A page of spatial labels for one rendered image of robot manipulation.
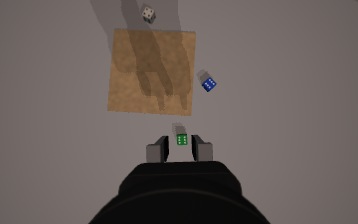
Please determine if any blue die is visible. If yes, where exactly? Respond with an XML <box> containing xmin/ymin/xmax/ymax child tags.
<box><xmin>202</xmin><ymin>77</ymin><xmax>216</xmax><ymax>92</ymax></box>

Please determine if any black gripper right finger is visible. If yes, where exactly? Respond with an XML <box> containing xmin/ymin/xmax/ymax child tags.
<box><xmin>191</xmin><ymin>135</ymin><xmax>213</xmax><ymax>161</ymax></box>

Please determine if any green die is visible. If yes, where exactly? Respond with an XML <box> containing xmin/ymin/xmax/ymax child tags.
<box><xmin>177</xmin><ymin>134</ymin><xmax>187</xmax><ymax>145</ymax></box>

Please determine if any tan square mat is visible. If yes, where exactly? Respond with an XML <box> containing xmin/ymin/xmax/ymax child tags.
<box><xmin>107</xmin><ymin>29</ymin><xmax>196</xmax><ymax>116</ymax></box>

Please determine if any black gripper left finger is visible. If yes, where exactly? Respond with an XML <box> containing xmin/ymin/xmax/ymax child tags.
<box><xmin>146</xmin><ymin>136</ymin><xmax>169</xmax><ymax>163</ymax></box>

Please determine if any white die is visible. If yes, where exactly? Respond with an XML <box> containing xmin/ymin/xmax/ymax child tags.
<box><xmin>142</xmin><ymin>7</ymin><xmax>156</xmax><ymax>24</ymax></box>

